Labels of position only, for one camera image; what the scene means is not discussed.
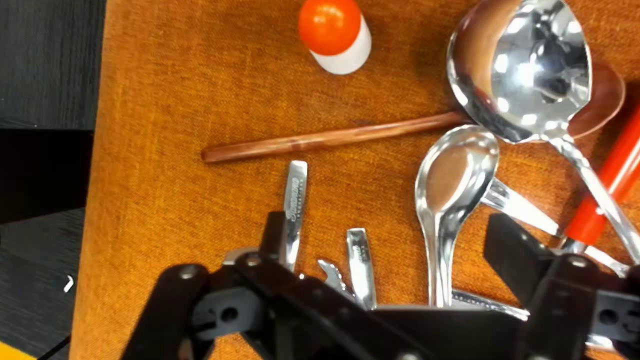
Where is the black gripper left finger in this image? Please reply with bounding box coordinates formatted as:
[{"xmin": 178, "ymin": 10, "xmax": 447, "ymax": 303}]
[{"xmin": 122, "ymin": 211, "xmax": 428, "ymax": 360}]

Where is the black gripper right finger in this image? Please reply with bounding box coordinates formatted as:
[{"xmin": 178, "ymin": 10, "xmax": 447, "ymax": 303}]
[{"xmin": 482, "ymin": 212, "xmax": 640, "ymax": 360}]

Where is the large silver spoon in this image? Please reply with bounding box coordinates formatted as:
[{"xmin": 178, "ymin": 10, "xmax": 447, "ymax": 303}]
[{"xmin": 443, "ymin": 0, "xmax": 640, "ymax": 266}]

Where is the small silver hooked opener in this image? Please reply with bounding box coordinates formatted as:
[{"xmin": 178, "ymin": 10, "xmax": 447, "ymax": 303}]
[{"xmin": 313, "ymin": 256, "xmax": 350, "ymax": 296}]

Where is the orange fabric sofa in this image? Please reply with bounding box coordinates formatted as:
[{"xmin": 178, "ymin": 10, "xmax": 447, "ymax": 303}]
[{"xmin": 67, "ymin": 0, "xmax": 640, "ymax": 360}]

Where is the yellow object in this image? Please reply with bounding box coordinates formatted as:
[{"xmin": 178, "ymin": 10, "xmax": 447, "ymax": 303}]
[{"xmin": 0, "ymin": 342, "xmax": 36, "ymax": 360}]

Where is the orange and white capped stick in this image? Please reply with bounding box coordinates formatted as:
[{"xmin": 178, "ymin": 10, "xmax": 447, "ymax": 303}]
[{"xmin": 295, "ymin": 0, "xmax": 373, "ymax": 78}]

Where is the orange-handled utensil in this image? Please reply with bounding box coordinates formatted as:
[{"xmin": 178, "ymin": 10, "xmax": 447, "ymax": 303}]
[{"xmin": 562, "ymin": 102, "xmax": 640, "ymax": 250}]

